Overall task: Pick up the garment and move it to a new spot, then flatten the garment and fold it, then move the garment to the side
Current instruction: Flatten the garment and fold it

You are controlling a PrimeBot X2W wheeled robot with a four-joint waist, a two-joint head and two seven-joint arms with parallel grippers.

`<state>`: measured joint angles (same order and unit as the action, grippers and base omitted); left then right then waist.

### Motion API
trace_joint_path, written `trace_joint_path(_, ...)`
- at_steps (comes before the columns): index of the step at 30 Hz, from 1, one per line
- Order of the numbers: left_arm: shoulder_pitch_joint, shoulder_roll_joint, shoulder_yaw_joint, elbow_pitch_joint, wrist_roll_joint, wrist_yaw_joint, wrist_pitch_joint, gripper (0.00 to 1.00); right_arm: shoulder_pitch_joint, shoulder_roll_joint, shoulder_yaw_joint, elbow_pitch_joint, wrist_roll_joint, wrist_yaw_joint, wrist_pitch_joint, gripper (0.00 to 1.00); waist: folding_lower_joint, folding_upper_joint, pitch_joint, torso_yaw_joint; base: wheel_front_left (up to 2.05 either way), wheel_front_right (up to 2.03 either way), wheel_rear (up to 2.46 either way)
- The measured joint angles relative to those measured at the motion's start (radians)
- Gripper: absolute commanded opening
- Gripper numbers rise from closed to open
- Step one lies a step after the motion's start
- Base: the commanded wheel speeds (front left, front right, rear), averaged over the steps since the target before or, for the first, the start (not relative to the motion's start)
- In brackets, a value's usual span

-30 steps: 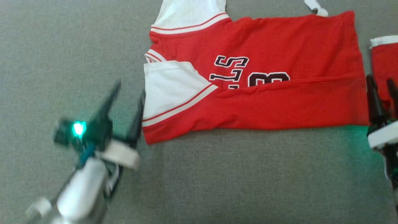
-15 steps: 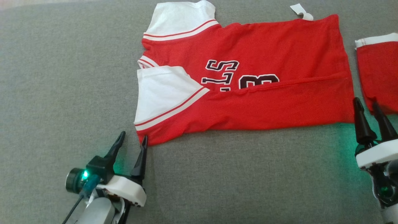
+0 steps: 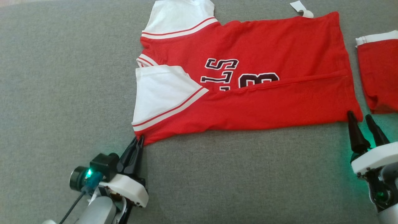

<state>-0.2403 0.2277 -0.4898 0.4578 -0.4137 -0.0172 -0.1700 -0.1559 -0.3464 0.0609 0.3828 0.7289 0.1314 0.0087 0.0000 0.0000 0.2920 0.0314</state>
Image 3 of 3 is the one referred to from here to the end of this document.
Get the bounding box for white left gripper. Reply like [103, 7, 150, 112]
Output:
[99, 135, 149, 208]

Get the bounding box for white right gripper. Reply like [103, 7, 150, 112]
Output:
[347, 110, 398, 212]

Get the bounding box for red shorts white waistband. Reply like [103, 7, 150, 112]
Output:
[355, 30, 398, 114]

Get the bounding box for red jersey white sleeves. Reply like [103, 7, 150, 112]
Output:
[132, 0, 363, 146]

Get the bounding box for large grey sofa seat cushion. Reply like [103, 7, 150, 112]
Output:
[0, 0, 398, 224]

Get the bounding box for thin black camera cable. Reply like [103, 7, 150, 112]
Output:
[59, 174, 104, 224]

